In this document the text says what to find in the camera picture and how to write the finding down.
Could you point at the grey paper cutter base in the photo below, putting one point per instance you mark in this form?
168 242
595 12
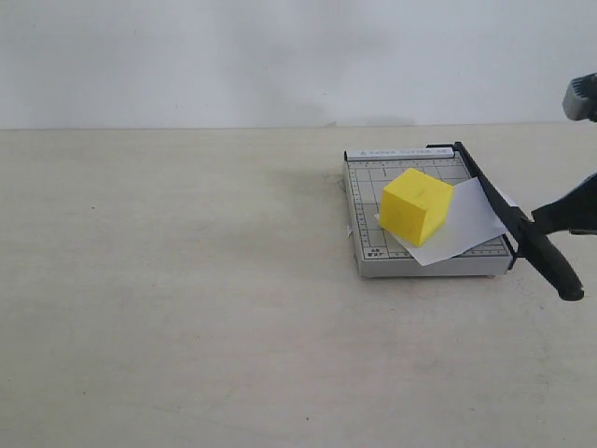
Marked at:
376 252

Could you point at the white paper sheet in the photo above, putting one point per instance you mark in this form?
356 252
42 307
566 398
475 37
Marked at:
471 222

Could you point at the black cutter blade arm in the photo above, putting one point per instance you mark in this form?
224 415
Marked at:
533 244

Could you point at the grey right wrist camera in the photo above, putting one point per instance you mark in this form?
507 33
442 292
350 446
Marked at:
579 101

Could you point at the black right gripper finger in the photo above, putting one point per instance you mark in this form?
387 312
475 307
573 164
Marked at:
574 212

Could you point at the yellow cube block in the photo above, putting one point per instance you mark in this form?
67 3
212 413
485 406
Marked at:
414 206

